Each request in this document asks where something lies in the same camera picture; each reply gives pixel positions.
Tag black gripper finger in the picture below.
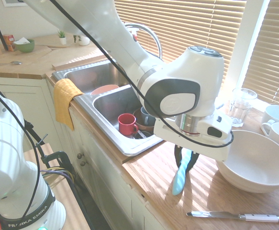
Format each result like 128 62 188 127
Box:
186 153 200 173
174 145 183 171

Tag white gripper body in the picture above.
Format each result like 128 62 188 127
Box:
153 115 231 161

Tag teal knife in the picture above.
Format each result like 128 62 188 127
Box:
172 149 194 196

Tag stainless steel double sink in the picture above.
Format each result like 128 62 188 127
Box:
52 59 165 158

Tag metal drain strainer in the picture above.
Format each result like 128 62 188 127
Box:
132 131 154 139

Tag large white bowl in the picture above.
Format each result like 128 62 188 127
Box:
215 130 279 194

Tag brown bowl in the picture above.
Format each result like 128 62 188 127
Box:
132 108 156 133

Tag gray mug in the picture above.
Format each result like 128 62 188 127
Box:
140 106 156 127

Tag clear drinking glass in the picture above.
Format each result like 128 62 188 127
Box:
227 88 258 127

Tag red cup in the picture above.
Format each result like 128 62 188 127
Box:
117 113 139 136

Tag pink bowl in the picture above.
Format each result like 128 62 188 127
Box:
90 84 120 96

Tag black table clamp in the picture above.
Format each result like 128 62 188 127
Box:
35 134 69 168

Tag chrome curved faucet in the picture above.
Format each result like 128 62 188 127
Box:
124 23 163 60

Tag yellow dish cloth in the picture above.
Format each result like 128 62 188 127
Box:
53 78 85 131

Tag wide beige window blind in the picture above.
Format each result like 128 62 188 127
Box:
114 0 246 84

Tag white plant pot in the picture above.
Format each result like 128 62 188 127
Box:
73 34 90 46

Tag small potted plant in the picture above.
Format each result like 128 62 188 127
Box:
56 29 67 46

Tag metal spoon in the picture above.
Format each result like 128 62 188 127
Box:
0 60 22 67

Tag green bowl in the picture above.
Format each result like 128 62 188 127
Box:
14 39 35 53

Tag orange box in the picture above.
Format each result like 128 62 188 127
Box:
2 34 17 51

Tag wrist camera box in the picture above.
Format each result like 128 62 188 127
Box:
198 112 233 144

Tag white handled knife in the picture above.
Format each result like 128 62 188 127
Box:
186 210 279 223

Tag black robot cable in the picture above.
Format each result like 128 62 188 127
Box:
47 0 234 146

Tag coloured wire bundle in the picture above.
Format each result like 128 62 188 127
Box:
41 166 75 183

